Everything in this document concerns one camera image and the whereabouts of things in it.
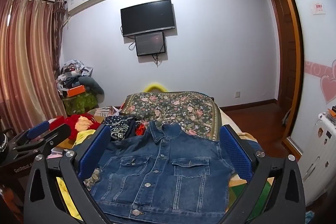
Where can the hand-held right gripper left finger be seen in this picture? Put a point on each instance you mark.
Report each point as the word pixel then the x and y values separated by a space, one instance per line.
pixel 94 151

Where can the navy white patterned garment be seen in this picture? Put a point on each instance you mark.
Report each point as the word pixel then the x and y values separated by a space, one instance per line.
pixel 119 128

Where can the blue denim jacket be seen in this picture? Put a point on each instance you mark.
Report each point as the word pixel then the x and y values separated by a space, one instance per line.
pixel 162 169

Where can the black wall television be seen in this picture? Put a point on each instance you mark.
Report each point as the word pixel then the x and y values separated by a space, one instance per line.
pixel 147 18

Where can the white wall outlet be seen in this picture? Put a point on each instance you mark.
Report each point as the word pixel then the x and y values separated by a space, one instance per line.
pixel 237 94

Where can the red knitted garment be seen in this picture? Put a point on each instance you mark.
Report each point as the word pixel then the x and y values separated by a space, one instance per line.
pixel 76 124

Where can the orange box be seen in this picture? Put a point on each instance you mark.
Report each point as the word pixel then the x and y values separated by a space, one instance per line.
pixel 76 91

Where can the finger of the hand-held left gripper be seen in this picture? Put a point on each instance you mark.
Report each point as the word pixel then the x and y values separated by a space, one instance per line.
pixel 39 128
pixel 56 133

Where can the yellow round object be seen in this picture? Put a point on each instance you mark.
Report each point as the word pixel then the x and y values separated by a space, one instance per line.
pixel 155 87

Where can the green patterned cloth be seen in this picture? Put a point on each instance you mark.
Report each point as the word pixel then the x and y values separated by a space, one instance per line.
pixel 81 103

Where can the small black wall monitor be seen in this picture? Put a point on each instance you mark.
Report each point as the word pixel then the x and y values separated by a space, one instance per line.
pixel 150 43

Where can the pink striped curtain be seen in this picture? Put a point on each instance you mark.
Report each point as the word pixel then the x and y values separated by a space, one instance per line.
pixel 26 61

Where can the white appliance with stickers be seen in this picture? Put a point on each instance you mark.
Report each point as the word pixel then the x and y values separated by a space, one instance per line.
pixel 319 150

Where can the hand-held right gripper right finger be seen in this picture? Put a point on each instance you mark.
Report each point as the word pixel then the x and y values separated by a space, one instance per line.
pixel 235 153

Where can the dark floral blanket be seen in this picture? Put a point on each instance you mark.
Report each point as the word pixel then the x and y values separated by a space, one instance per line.
pixel 178 108

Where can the pile of mixed clothes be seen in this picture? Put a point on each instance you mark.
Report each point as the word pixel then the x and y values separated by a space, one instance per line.
pixel 78 77

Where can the yellow cloth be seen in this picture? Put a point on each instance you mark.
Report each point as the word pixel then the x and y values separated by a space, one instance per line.
pixel 82 138

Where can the white wardrobe sliding door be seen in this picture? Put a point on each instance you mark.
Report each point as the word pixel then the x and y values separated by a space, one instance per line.
pixel 315 50

